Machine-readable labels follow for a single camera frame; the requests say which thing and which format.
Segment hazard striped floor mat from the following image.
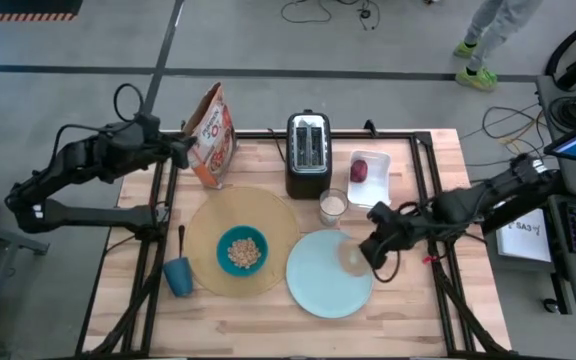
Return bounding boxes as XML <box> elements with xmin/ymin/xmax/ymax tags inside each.
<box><xmin>0</xmin><ymin>0</ymin><xmax>84</xmax><ymax>22</ymax></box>

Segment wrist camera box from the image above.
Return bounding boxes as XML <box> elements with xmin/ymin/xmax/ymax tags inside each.
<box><xmin>367</xmin><ymin>201</ymin><xmax>394</xmax><ymax>224</ymax></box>
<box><xmin>135</xmin><ymin>113</ymin><xmax>162</xmax><ymax>142</ymax></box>

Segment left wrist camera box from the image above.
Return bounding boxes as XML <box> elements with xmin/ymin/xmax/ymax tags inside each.
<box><xmin>135</xmin><ymin>113</ymin><xmax>162</xmax><ymax>142</ymax></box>

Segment black table frame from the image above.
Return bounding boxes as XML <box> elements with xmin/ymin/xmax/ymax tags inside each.
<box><xmin>75</xmin><ymin>130</ymin><xmax>514</xmax><ymax>359</ymax></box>

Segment black two-slot toaster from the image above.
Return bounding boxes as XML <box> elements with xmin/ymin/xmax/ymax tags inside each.
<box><xmin>284</xmin><ymin>110</ymin><xmax>333</xmax><ymax>200</ymax></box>

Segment black floor cable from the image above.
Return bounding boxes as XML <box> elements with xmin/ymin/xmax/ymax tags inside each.
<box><xmin>281</xmin><ymin>0</ymin><xmax>382</xmax><ymax>31</ymax></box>

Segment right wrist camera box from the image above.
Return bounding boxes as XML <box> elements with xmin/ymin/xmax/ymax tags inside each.
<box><xmin>367</xmin><ymin>201</ymin><xmax>394</xmax><ymax>224</ymax></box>

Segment black and yellow floor cables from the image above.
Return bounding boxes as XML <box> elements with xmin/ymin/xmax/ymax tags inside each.
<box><xmin>460</xmin><ymin>102</ymin><xmax>552</xmax><ymax>169</ymax></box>

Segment light blue plate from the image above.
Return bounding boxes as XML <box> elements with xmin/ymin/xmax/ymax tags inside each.
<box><xmin>285</xmin><ymin>229</ymin><xmax>375</xmax><ymax>320</ymax></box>

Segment white paper sheet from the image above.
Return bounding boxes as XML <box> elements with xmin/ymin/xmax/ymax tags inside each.
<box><xmin>495</xmin><ymin>221</ymin><xmax>553</xmax><ymax>264</ymax></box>

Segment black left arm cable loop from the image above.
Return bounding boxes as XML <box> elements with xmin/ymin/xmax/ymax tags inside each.
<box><xmin>112</xmin><ymin>83</ymin><xmax>145</xmax><ymax>124</ymax></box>

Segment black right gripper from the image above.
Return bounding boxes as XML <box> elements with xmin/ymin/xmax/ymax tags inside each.
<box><xmin>358</xmin><ymin>214</ymin><xmax>409</xmax><ymax>271</ymax></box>

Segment cereal rings heap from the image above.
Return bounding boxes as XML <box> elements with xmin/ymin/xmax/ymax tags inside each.
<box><xmin>226</xmin><ymin>237</ymin><xmax>262</xmax><ymax>270</ymax></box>

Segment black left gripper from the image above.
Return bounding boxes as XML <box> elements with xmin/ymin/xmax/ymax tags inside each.
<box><xmin>155</xmin><ymin>133</ymin><xmax>198</xmax><ymax>170</ymax></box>

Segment pumpkin O's cereal box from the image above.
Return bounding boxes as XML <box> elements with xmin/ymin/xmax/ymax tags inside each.
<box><xmin>182</xmin><ymin>82</ymin><xmax>239</xmax><ymax>190</ymax></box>

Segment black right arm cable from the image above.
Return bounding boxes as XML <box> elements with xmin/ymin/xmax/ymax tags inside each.
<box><xmin>371</xmin><ymin>248</ymin><xmax>402</xmax><ymax>284</ymax></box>

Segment round woven beige placemat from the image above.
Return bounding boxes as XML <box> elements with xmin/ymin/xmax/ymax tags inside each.
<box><xmin>183</xmin><ymin>186</ymin><xmax>301</xmax><ymax>298</ymax></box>

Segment dark red round fruit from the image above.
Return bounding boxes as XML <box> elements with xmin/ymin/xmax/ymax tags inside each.
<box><xmin>350</xmin><ymin>158</ymin><xmax>369</xmax><ymax>184</ymax></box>

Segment clear drinking glass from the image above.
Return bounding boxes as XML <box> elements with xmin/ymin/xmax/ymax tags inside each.
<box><xmin>318</xmin><ymin>188</ymin><xmax>349</xmax><ymax>227</ymax></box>

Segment teal bowl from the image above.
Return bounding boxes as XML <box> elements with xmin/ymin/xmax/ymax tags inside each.
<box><xmin>215</xmin><ymin>224</ymin><xmax>270</xmax><ymax>278</ymax></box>

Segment coiled black cable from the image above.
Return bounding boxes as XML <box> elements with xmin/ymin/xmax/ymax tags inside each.
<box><xmin>547</xmin><ymin>94</ymin><xmax>576</xmax><ymax>132</ymax></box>

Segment white plastic tray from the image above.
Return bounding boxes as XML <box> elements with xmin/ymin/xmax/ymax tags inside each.
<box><xmin>346</xmin><ymin>149</ymin><xmax>393</xmax><ymax>209</ymax></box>

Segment person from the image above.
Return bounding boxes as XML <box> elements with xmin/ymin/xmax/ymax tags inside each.
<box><xmin>452</xmin><ymin>0</ymin><xmax>544</xmax><ymax>93</ymax></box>

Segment black toaster power cable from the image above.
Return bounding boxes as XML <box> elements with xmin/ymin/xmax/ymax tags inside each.
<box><xmin>266</xmin><ymin>127</ymin><xmax>289</xmax><ymax>164</ymax></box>

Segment blue plastic cup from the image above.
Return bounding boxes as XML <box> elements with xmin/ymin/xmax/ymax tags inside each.
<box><xmin>162</xmin><ymin>256</ymin><xmax>195</xmax><ymax>298</ymax></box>

